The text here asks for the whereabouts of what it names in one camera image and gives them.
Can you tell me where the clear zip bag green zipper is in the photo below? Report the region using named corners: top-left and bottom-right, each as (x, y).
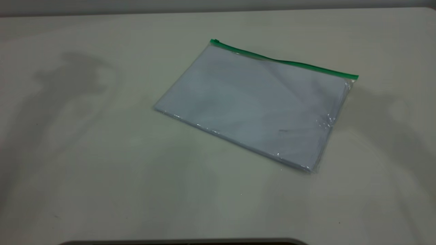
top-left (153, 38), bottom-right (359, 174)

